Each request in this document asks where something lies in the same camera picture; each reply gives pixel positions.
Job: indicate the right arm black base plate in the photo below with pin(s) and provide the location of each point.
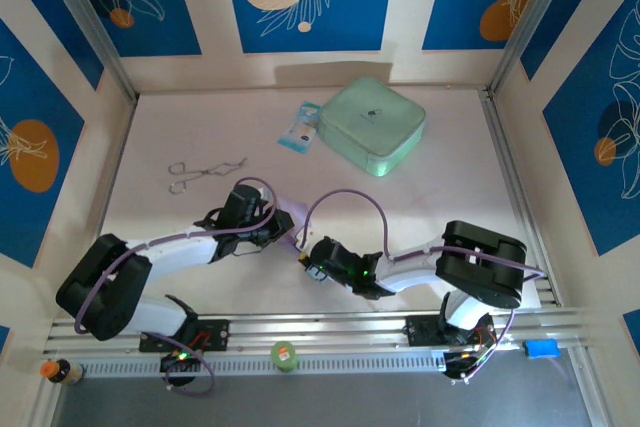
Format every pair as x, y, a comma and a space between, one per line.
420, 329

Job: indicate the mint green zip pouch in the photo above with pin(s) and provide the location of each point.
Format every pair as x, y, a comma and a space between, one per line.
372, 122

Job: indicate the aluminium frame post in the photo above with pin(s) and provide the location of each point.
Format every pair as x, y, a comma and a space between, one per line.
545, 12
85, 12

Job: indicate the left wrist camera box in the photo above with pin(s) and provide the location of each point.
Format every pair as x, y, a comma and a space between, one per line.
266, 197

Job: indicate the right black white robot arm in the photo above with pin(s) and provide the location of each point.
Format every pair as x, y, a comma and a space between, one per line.
480, 267

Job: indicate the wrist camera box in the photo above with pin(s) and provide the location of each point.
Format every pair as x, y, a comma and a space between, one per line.
304, 241
266, 197

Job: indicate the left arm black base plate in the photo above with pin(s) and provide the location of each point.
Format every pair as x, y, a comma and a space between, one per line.
217, 334

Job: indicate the green jar with orange label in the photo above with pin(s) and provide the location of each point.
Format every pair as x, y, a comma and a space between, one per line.
284, 356

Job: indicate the blue wet wipes packet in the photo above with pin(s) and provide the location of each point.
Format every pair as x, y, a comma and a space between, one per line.
299, 127

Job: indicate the blue box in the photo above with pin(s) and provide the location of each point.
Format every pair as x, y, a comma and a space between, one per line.
541, 348

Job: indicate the aluminium side rail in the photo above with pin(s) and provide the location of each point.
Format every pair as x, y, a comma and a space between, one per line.
500, 137

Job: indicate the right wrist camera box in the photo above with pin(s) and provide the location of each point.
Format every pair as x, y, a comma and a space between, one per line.
304, 241

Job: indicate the aluminium mounting rail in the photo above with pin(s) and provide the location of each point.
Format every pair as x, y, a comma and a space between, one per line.
325, 329

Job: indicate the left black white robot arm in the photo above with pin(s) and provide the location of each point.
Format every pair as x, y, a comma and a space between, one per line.
105, 292

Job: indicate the black controller board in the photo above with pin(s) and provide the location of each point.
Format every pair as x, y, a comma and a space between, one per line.
457, 366
187, 363

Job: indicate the metal tongs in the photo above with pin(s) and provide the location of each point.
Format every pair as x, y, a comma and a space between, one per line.
215, 169

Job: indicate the brown bottle with orange cap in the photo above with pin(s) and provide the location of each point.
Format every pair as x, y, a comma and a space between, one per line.
62, 371

